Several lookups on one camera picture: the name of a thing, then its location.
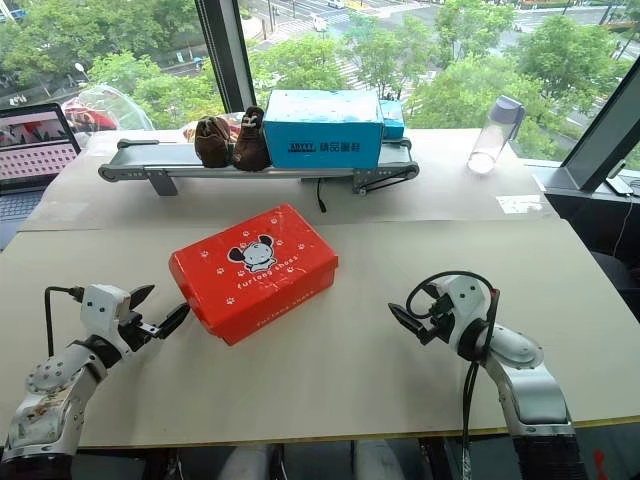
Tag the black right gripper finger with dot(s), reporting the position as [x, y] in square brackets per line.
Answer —
[414, 329]
[401, 310]

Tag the grey rounded shape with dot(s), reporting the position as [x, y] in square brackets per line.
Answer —
[252, 462]
[380, 462]

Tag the open laptop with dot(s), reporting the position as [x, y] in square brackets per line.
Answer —
[35, 155]

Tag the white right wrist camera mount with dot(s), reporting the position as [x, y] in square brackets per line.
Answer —
[467, 300]

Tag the clear plastic bag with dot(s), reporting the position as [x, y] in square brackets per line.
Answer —
[107, 107]

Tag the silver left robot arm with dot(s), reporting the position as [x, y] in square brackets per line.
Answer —
[47, 395]

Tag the black slanted window frame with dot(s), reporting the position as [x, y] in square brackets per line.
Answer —
[600, 140]

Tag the brown plush shoe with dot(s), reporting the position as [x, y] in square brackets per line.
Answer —
[250, 147]
[212, 142]

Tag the clear water bottle purple lid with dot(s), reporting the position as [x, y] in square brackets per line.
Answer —
[492, 140]

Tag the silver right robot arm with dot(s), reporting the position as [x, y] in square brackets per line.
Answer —
[530, 385]

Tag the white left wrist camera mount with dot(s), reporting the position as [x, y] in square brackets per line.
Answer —
[101, 306]

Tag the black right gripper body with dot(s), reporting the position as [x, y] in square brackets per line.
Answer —
[440, 326]

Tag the black window pillar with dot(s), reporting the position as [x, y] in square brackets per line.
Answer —
[225, 60]

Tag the small blue box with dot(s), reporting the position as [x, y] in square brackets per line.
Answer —
[393, 120]

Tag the grey conveyor belt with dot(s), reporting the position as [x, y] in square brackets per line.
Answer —
[150, 161]

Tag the blue cardboard box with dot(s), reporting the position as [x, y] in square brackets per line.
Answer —
[320, 145]

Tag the red shoe box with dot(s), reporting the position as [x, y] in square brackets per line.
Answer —
[250, 280]

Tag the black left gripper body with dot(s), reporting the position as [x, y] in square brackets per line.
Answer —
[133, 330]

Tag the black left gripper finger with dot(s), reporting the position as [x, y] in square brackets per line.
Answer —
[142, 295]
[173, 320]

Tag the smartphone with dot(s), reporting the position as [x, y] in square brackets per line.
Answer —
[620, 186]

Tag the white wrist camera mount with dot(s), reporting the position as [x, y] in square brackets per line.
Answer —
[467, 300]
[101, 306]

